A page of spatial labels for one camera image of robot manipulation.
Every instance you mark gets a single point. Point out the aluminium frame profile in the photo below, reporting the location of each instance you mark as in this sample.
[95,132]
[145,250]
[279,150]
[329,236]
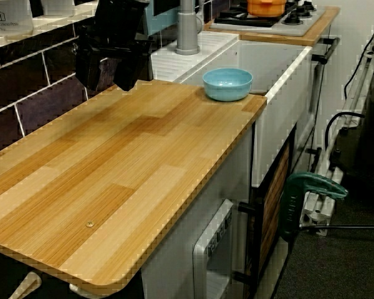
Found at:
[336,146]

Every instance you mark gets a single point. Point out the light blue plastic bowl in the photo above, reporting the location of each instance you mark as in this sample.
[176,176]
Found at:
[227,85]

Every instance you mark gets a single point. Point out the grey toy faucet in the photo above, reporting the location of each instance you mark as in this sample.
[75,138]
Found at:
[187,28]

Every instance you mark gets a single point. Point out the white toy kitchen cabinet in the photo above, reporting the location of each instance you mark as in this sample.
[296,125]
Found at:
[180,236]

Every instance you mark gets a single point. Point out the plain white canister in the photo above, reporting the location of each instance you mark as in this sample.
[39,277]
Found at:
[57,7]

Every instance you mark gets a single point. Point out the white toy oven door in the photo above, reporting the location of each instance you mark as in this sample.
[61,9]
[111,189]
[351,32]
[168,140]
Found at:
[202,249]

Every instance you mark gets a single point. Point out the grey stove top plate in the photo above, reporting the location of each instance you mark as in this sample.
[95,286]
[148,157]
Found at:
[296,28]

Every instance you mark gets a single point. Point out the orange toy pot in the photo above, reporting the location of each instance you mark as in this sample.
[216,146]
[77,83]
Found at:
[265,7]

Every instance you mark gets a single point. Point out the wooden slat cabinet door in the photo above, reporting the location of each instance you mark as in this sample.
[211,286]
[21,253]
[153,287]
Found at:
[275,199]

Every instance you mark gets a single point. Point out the brass countertop screw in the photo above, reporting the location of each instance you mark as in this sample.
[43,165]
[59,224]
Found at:
[89,223]

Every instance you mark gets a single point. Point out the black towel rail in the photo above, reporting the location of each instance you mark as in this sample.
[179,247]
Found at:
[328,50]

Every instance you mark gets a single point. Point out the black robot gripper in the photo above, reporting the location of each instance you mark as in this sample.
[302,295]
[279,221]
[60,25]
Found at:
[118,28]

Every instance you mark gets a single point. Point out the black stove grate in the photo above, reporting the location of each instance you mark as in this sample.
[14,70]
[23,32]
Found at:
[237,20]

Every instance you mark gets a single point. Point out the teal toy microwave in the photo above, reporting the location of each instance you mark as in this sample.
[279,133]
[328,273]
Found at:
[162,20]

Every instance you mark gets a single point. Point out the white toy sink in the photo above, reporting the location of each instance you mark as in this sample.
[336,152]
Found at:
[283,102]

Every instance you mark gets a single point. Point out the white canister with printed label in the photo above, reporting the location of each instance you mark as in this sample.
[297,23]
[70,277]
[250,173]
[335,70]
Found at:
[9,18]

